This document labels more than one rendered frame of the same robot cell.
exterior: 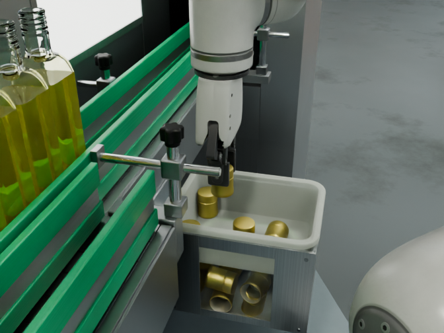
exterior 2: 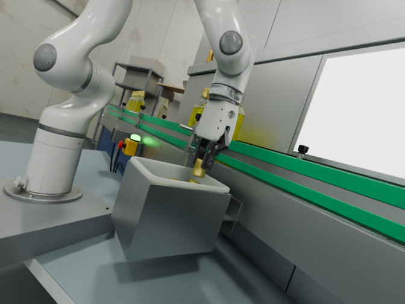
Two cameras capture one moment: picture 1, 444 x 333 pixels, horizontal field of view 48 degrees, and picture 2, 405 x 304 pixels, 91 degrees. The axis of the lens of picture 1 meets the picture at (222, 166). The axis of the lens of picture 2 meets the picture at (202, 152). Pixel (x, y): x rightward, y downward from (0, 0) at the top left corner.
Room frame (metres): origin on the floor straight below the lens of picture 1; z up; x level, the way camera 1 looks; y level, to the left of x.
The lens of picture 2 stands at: (0.98, -0.40, 1.11)
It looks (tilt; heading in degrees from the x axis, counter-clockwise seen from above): 4 degrees down; 130
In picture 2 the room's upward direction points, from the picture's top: 18 degrees clockwise
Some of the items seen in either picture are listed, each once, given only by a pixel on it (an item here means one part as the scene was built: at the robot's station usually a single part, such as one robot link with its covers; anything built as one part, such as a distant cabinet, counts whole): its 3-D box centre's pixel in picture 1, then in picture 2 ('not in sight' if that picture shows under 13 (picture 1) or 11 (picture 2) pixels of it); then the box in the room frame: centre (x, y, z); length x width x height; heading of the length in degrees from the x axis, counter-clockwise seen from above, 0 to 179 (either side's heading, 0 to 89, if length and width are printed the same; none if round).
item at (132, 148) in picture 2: not in sight; (131, 148); (0.12, 0.12, 0.96); 0.07 x 0.07 x 0.07; 76
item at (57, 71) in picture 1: (54, 135); (228, 133); (0.57, 0.21, 1.16); 0.06 x 0.06 x 0.21; 76
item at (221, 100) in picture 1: (221, 100); (217, 119); (0.66, 0.00, 1.17); 0.10 x 0.07 x 0.11; 166
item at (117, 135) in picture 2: not in sight; (119, 136); (-0.15, 0.19, 0.96); 0.08 x 0.08 x 0.08; 76
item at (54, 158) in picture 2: not in sight; (55, 161); (0.29, -0.21, 0.90); 0.19 x 0.19 x 0.18
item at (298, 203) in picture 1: (248, 224); (176, 188); (0.64, -0.04, 0.97); 0.22 x 0.17 x 0.09; 76
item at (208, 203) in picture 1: (207, 202); not in sight; (0.71, 0.02, 0.96); 0.04 x 0.04 x 0.04
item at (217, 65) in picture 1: (222, 56); (225, 96); (0.66, 0.00, 1.23); 0.09 x 0.08 x 0.03; 166
